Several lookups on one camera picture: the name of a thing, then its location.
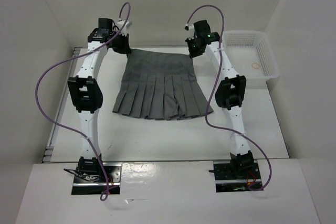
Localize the aluminium table edge rail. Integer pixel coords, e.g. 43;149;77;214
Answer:
41;59;77;164

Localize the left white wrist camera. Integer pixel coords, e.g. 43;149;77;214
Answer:
116;19;132;37

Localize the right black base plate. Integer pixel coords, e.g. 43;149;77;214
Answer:
208;161;263;193

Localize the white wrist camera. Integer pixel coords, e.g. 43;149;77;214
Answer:
184;24;195;40
116;19;132;37

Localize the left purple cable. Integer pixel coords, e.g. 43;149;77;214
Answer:
35;2;132;200

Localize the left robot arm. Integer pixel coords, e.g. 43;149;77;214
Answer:
67;18;131;182

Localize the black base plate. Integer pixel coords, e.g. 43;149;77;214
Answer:
208;161;263;193
71;163;122;195

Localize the grey pleated skirt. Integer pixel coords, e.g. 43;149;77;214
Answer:
112;49;214;121

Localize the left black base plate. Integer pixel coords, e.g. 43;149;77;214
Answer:
71;163;122;195

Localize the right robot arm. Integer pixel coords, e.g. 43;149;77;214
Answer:
185;20;254;178

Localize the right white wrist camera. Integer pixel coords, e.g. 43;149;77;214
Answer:
184;24;195;40

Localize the white plastic basket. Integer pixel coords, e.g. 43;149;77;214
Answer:
223;30;279;82

